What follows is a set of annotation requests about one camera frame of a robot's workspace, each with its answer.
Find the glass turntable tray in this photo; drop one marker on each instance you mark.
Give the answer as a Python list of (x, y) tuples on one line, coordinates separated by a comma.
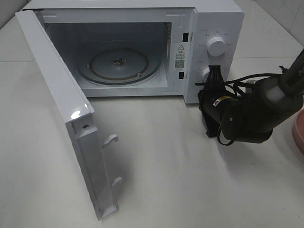
[(118, 66)]

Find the lower white timer knob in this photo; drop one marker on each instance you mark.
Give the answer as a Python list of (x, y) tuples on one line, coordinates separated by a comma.
[(205, 75)]

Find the white warning label sticker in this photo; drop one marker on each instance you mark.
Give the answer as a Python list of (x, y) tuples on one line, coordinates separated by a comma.
[(180, 56)]

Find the white microwave door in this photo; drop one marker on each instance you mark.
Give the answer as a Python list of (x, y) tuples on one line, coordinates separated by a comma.
[(76, 112)]

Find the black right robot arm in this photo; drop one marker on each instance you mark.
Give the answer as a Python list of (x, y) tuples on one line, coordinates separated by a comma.
[(249, 108)]

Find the pink plate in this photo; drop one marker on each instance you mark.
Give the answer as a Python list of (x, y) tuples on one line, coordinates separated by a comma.
[(298, 131)]

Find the white microwave oven body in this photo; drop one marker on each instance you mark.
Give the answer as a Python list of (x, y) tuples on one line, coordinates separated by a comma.
[(78, 28)]

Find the upper white power knob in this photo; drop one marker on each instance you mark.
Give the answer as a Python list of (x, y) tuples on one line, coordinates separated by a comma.
[(216, 45)]

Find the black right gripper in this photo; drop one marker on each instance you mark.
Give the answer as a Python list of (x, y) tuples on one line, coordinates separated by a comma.
[(221, 109)]

